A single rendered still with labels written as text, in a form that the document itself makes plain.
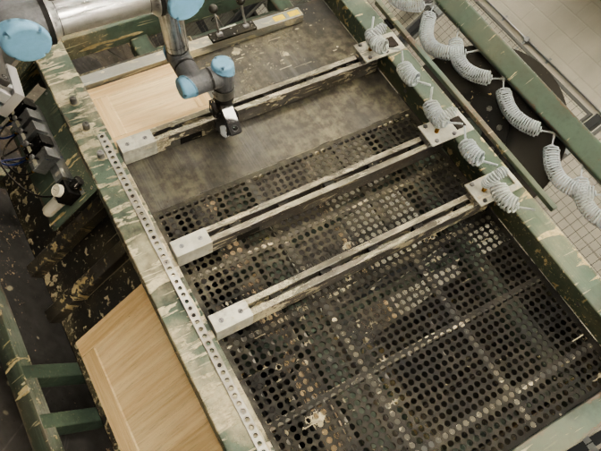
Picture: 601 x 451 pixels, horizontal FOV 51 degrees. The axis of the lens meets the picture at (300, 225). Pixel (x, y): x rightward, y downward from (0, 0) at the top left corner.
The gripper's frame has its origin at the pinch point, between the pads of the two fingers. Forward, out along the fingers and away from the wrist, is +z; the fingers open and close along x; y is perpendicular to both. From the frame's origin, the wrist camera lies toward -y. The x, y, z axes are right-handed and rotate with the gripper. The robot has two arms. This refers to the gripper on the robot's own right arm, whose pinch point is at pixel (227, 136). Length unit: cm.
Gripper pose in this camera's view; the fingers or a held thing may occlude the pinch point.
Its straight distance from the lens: 238.1
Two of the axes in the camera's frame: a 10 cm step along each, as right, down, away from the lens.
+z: -0.8, 5.2, 8.5
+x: -8.7, 3.8, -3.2
